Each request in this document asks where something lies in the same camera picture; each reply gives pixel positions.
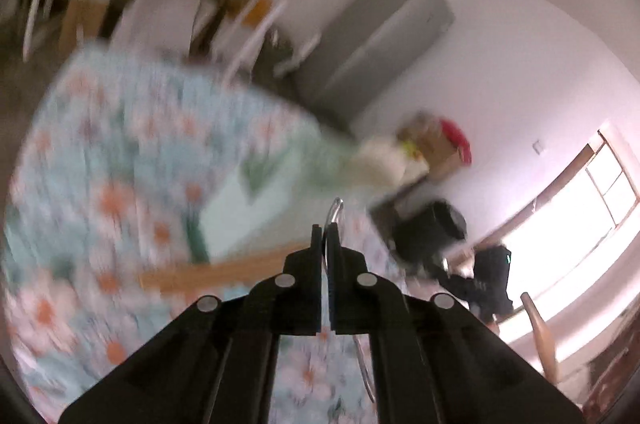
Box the wooden chair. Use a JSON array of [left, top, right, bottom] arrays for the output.
[[520, 291, 561, 385]]

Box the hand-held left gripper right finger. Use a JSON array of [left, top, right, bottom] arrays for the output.
[[327, 224, 586, 424]]

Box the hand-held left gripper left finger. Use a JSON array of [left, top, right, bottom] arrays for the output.
[[59, 224, 322, 424]]

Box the mint green utensil holder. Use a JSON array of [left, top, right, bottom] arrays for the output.
[[190, 124, 361, 265]]

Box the black trash bin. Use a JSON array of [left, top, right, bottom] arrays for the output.
[[390, 199, 468, 275]]

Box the white plastic sack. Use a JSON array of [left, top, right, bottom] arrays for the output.
[[112, 0, 206, 55]]

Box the red cloth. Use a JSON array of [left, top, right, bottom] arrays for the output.
[[437, 119, 473, 165]]

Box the window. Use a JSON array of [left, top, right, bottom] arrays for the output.
[[480, 129, 640, 340]]

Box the grey refrigerator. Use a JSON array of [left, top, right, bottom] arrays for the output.
[[295, 0, 456, 130]]

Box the large cardboard box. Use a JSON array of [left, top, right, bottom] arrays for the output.
[[400, 114, 466, 180]]

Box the floral blanket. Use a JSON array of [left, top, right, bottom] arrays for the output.
[[2, 46, 381, 424]]

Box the metal spoon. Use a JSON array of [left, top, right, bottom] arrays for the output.
[[322, 198, 377, 405]]

